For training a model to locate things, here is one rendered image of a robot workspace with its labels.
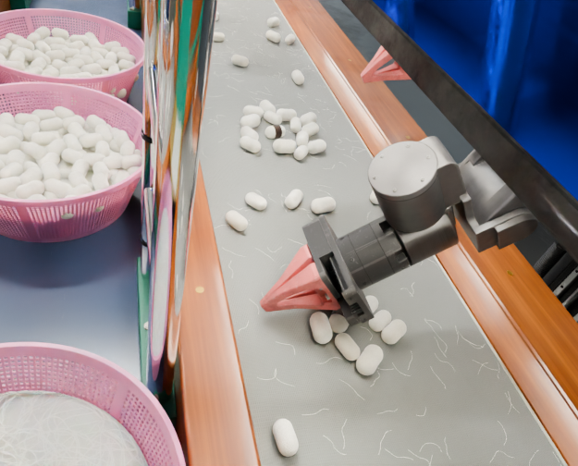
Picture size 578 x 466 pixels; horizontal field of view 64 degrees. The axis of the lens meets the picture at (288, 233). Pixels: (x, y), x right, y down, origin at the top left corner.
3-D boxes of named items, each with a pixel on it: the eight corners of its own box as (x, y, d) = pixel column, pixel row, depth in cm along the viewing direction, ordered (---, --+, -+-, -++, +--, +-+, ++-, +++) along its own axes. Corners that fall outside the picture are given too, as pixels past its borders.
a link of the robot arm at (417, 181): (539, 232, 42) (491, 170, 48) (544, 153, 33) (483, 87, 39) (418, 287, 44) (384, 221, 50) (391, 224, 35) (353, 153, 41)
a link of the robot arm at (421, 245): (471, 249, 45) (443, 208, 49) (463, 211, 40) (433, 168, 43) (406, 279, 46) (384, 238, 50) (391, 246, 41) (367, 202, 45)
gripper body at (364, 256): (337, 299, 41) (413, 262, 40) (306, 220, 48) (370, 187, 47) (359, 327, 46) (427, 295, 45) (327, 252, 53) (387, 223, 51)
